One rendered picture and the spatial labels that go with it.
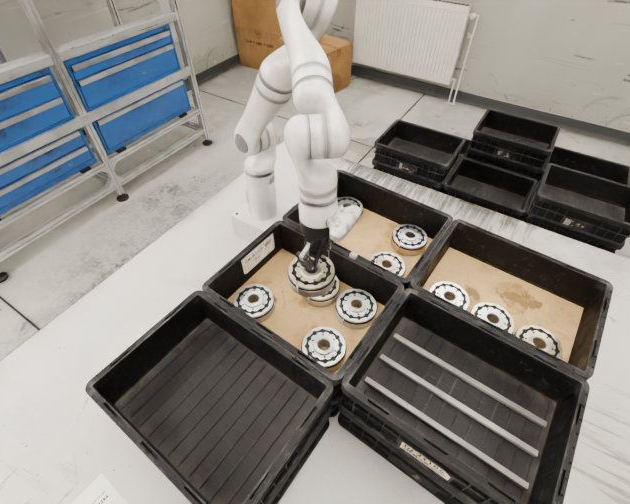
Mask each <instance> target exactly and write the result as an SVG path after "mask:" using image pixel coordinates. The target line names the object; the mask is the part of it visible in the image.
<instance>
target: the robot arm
mask: <svg viewBox="0 0 630 504"><path fill-rule="evenodd" d="M337 5H338V0H276V11H277V17H278V21H279V25H280V28H281V32H282V36H283V40H284V43H285V45H283V46H282V47H280V48H279V49H277V50H276V51H274V52H273V53H271V54H270V55H269V56H268V57H267V58H266V59H265V60H264V61H263V62H262V64H261V67H260V69H259V72H258V75H257V78H256V81H255V84H254V87H253V90H252V93H251V95H250V98H249V101H248V103H247V106H246V109H245V111H244V113H243V115H242V117H241V119H240V120H239V122H238V124H237V126H236V128H235V131H234V142H235V146H236V148H237V150H238V151H239V152H240V153H241V154H242V155H245V156H248V157H247V158H246V160H245V162H244V170H245V178H246V185H247V187H246V188H245V192H246V199H247V206H248V211H249V212H250V214H251V216H252V217H253V218H254V219H256V220H260V221H265V220H269V219H272V218H273V217H275V215H276V214H277V202H276V187H275V172H274V165H275V163H276V135H275V130H274V127H273V125H272V123H271V121H272V120H273V119H274V118H275V117H276V116H277V115H278V114H279V113H280V112H281V111H282V110H283V108H284V107H285V106H286V105H287V103H288V102H289V100H290V98H291V96H292V94H293V103H294V106H295V108H296V110H297V111H298V112H299V113H301V114H303V115H297V116H294V117H292V118H290V119H289V121H288V122H287V124H286V126H285V129H284V140H285V144H286V147H287V150H288V152H289V155H290V157H291V159H292V161H293V164H294V166H295V169H296V172H297V176H298V185H299V221H300V230H301V232H302V233H303V235H304V237H305V242H304V246H305V248H304V249H303V251H302V252H299V251H298V252H297V253H296V257H297V259H298V261H299V263H300V265H301V266H302V267H304V268H307V269H308V273H309V274H313V273H316V272H317V271H318V261H319V258H320V257H321V256H322V255H324V256H326V257H328V258H329V250H330V249H331V243H334V242H335V241H336V242H339V241H341V240H343V239H344V238H345V237H346V235H347V234H348V233H349V232H350V230H351V229H352V228H353V227H354V225H355V224H356V223H357V221H358V220H359V219H360V215H361V208H360V207H358V206H355V205H352V206H349V207H346V208H338V201H337V171H336V169H335V167H334V166H332V165H331V164H329V163H327V162H323V161H318V160H320V159H336V158H340V157H342V156H343V155H345V154H346V152H347V151H348V149H349V146H350V142H351V134H350V129H349V125H348V123H347V120H346V118H345V116H344V114H343V112H342V110H341V108H340V106H339V104H338V102H337V100H336V97H335V95H334V89H333V81H332V73H331V67H330V64H329V61H328V58H327V56H326V54H325V53H324V51H323V49H322V47H321V46H320V45H319V42H320V40H321V38H322V37H323V35H324V33H325V32H326V30H327V28H328V26H329V24H330V22H331V20H332V18H333V16H334V14H335V11H336V8H337ZM311 257H313V258H314V260H312V259H311Z"/></svg>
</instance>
